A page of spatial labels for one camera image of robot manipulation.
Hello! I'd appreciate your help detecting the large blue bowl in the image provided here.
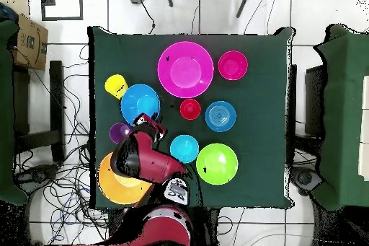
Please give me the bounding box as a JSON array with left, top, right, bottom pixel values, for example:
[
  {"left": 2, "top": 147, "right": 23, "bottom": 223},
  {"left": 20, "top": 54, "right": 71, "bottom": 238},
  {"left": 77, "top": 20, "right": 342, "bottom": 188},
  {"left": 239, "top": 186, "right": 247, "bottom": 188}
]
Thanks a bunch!
[{"left": 120, "top": 84, "right": 161, "bottom": 126}]

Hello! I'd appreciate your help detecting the small light blue bowl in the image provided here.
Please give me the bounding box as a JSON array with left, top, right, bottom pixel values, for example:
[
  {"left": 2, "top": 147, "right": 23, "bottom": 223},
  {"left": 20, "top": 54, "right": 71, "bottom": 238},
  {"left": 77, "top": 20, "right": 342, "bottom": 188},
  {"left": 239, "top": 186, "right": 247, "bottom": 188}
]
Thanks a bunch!
[{"left": 169, "top": 134, "right": 200, "bottom": 164}]

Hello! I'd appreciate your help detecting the red cup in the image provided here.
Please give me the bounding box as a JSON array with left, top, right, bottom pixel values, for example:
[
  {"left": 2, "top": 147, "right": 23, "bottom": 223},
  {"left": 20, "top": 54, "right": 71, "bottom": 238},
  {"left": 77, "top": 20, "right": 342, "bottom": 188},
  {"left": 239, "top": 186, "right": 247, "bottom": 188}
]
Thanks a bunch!
[{"left": 179, "top": 98, "right": 202, "bottom": 120}]

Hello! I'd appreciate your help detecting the purple cup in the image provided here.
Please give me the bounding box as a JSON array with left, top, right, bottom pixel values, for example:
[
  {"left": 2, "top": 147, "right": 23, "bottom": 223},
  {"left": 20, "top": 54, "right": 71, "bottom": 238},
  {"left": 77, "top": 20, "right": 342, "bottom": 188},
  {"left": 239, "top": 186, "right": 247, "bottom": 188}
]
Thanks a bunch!
[{"left": 109, "top": 122, "right": 133, "bottom": 145}]

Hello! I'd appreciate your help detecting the yellow cup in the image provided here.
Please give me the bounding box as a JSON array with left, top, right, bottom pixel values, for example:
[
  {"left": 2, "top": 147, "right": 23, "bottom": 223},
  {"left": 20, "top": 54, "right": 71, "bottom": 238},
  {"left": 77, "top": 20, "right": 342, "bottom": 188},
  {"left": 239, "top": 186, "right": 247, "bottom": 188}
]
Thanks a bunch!
[{"left": 104, "top": 74, "right": 129, "bottom": 100}]

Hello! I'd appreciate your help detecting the ribbed blue bowl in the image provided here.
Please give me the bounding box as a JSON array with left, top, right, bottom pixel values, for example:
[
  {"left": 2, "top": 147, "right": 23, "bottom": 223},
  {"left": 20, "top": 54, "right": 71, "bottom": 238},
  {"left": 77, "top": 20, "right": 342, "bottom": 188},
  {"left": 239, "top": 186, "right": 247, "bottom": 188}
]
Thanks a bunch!
[{"left": 205, "top": 100, "right": 237, "bottom": 133}]

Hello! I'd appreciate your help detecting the large pink bowl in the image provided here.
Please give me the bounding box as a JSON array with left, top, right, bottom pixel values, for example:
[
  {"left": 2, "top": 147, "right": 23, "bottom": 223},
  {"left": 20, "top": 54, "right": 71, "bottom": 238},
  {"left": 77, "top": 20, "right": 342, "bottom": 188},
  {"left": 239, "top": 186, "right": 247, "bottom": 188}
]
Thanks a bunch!
[{"left": 157, "top": 40, "right": 215, "bottom": 99}]

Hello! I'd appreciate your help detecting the green bowl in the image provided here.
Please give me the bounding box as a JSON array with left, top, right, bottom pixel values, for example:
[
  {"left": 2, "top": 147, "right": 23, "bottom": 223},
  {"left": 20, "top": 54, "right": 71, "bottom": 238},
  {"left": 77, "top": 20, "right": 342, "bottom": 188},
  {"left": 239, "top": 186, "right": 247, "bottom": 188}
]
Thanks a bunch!
[{"left": 195, "top": 143, "right": 239, "bottom": 185}]

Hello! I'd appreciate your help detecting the large orange bowl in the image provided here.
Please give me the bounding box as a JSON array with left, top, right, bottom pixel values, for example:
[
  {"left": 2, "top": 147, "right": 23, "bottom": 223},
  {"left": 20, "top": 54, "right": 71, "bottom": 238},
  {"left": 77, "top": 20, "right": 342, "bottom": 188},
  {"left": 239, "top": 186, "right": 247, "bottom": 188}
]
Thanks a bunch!
[{"left": 97, "top": 151, "right": 154, "bottom": 205}]

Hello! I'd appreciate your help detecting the small crimson bowl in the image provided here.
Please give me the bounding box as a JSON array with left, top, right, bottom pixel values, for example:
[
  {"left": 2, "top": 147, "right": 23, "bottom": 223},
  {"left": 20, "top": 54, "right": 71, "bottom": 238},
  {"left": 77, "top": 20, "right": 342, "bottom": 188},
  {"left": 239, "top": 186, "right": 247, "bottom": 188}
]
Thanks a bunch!
[{"left": 218, "top": 50, "right": 249, "bottom": 82}]

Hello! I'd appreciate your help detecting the dark green tablecloth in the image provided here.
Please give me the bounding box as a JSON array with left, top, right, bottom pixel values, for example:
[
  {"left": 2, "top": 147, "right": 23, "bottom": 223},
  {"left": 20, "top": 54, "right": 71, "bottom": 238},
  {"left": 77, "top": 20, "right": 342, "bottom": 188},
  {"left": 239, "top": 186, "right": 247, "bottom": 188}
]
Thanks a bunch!
[{"left": 87, "top": 25, "right": 296, "bottom": 210}]

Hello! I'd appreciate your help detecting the cardboard box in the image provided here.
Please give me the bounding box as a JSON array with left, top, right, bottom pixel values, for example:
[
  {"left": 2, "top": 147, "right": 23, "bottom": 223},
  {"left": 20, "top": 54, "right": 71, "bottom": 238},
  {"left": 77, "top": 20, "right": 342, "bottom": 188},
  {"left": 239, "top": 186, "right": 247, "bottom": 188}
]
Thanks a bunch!
[{"left": 11, "top": 13, "right": 49, "bottom": 71}]

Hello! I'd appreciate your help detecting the green clothed side table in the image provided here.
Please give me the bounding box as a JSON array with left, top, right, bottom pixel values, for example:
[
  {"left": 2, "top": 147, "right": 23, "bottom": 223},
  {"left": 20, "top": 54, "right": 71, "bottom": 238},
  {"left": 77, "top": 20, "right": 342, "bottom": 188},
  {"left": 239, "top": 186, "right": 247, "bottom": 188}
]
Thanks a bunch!
[
  {"left": 312, "top": 23, "right": 369, "bottom": 212},
  {"left": 0, "top": 19, "right": 30, "bottom": 206}
]

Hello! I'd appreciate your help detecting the black chair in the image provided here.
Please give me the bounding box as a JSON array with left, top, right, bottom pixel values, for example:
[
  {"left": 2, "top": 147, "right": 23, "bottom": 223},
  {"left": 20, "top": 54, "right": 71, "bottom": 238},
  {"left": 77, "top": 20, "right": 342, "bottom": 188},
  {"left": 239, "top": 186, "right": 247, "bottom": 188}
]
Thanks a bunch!
[{"left": 304, "top": 65, "right": 328, "bottom": 137}]

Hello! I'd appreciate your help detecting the tangle of cables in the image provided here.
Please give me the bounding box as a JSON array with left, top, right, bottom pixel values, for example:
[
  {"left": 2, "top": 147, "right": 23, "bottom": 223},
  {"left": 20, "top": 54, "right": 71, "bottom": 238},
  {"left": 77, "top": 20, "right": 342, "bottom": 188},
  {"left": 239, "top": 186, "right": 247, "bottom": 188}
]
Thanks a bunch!
[{"left": 14, "top": 45, "right": 116, "bottom": 246}]

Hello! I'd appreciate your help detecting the black cable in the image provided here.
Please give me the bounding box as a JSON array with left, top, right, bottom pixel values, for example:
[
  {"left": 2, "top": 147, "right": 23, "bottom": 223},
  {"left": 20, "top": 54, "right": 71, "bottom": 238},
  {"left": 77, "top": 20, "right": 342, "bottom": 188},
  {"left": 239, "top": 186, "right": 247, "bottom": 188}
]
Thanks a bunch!
[{"left": 135, "top": 0, "right": 156, "bottom": 35}]

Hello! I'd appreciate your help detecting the black stool frame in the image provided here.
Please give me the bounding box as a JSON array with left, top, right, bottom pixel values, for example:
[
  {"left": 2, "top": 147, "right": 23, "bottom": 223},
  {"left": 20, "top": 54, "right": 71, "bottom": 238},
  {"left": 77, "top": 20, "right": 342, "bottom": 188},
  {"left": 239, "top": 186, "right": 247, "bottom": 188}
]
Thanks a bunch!
[{"left": 12, "top": 60, "right": 66, "bottom": 163}]

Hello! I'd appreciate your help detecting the black pedestal leg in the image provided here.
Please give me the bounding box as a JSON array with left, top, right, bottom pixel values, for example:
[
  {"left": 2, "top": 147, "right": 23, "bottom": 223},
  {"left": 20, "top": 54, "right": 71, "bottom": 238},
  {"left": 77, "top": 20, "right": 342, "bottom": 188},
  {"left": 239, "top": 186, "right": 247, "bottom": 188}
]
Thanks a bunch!
[
  {"left": 289, "top": 166, "right": 322, "bottom": 193},
  {"left": 14, "top": 164, "right": 60, "bottom": 189}
]

